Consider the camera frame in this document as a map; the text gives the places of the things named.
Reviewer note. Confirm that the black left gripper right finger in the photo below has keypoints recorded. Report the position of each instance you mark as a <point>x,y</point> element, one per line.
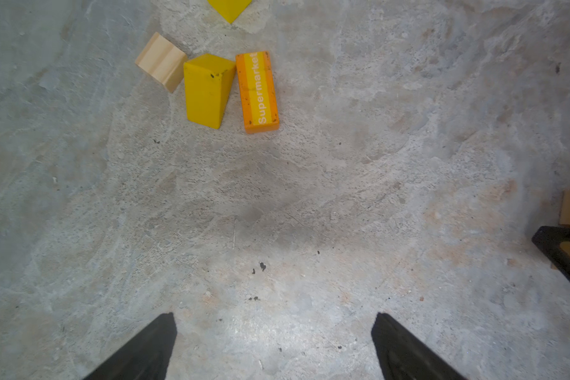
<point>402,356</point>

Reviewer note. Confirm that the yellow cube block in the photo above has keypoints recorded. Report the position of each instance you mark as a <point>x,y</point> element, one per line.
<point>230,10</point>

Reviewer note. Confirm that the orange Supermarket block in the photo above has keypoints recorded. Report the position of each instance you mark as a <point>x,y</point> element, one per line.
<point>258,93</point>

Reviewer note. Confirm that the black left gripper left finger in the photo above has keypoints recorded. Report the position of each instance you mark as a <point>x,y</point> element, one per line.
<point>145,356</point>

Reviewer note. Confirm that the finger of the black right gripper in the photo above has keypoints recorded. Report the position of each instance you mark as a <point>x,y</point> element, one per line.
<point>548,240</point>

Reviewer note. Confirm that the yellow wedge block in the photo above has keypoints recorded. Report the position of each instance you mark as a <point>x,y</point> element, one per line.
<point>208,81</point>

